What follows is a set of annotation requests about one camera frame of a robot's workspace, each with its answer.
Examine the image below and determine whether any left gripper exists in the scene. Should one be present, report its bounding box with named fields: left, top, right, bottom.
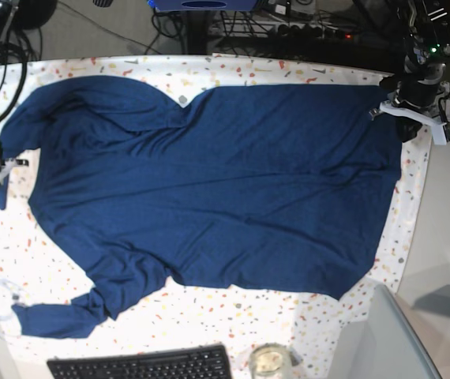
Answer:
left=379, top=70, right=450, bottom=143

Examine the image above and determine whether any dark blue t-shirt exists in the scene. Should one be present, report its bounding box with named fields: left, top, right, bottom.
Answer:
left=0, top=76, right=402, bottom=339

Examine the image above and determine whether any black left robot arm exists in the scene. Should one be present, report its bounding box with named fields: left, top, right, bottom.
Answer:
left=371, top=1, right=450, bottom=145

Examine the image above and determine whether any black power strip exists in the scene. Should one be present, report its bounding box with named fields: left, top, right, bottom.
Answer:
left=275, top=24, right=357, bottom=42

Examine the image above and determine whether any grey monitor back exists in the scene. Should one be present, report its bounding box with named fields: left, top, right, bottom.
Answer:
left=328, top=285, right=441, bottom=379

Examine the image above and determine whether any blue box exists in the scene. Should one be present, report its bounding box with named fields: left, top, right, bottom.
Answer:
left=148, top=0, right=265, bottom=12

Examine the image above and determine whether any glass jar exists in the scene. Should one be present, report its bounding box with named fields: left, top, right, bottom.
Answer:
left=249, top=343, right=292, bottom=379

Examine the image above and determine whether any black keyboard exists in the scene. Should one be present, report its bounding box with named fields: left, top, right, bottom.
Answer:
left=47, top=344, right=232, bottom=379

